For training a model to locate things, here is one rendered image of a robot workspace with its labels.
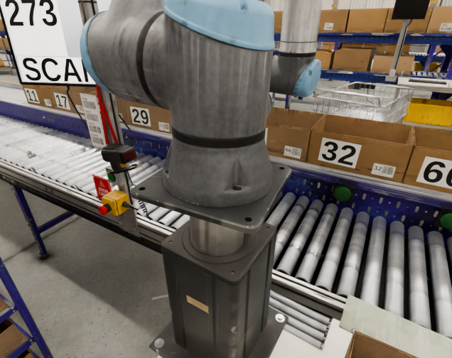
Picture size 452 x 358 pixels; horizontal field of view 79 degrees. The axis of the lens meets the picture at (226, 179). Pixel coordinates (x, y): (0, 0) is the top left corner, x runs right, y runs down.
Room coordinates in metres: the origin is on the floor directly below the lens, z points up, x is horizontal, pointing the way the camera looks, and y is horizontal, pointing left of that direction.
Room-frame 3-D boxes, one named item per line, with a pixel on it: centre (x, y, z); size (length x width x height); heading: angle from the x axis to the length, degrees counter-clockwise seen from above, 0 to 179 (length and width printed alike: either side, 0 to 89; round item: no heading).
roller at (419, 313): (0.67, -0.65, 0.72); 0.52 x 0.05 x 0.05; 150
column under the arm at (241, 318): (0.44, 0.01, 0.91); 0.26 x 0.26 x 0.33; 57
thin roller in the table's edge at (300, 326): (0.50, -0.13, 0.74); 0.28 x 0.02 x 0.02; 57
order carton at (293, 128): (1.40, -0.28, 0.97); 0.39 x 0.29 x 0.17; 60
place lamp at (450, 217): (0.83, -0.85, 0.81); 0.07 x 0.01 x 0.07; 60
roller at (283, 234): (0.89, -0.25, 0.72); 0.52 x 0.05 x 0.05; 150
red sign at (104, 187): (0.97, 0.48, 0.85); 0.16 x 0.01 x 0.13; 60
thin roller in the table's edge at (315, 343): (0.48, -0.12, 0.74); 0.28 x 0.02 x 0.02; 57
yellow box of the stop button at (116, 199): (0.89, 0.41, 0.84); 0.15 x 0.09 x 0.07; 60
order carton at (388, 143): (1.21, -0.62, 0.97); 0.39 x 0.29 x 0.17; 60
